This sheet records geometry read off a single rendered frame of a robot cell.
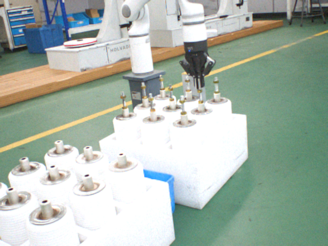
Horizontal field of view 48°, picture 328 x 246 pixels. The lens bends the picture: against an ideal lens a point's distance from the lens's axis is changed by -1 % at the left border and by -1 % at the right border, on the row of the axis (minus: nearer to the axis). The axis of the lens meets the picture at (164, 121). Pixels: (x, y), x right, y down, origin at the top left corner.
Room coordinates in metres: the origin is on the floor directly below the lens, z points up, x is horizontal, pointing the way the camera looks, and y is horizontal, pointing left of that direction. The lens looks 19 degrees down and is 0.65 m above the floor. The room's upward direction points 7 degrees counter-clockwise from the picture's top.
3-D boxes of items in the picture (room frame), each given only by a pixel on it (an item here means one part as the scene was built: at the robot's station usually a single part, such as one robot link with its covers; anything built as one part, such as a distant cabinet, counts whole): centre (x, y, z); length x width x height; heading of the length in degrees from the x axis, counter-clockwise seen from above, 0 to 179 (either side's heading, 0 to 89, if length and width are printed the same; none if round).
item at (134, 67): (1.70, 0.07, 0.39); 0.09 x 0.09 x 0.17; 42
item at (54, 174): (0.82, 0.28, 0.26); 0.02 x 0.02 x 0.03
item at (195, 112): (1.19, -0.13, 0.25); 0.08 x 0.08 x 0.01
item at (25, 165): (0.89, 0.38, 0.26); 0.02 x 0.02 x 0.03
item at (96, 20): (6.71, 1.02, 0.36); 0.50 x 0.38 x 0.21; 44
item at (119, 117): (1.23, 0.13, 0.25); 0.08 x 0.08 x 0.01
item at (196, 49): (1.19, -0.13, 0.45); 0.08 x 0.08 x 0.09
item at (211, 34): (1.20, -0.14, 0.52); 0.11 x 0.09 x 0.06; 141
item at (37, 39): (5.69, 1.63, 0.19); 0.50 x 0.41 x 0.37; 47
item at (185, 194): (1.26, -0.03, 0.09); 0.39 x 0.39 x 0.18; 54
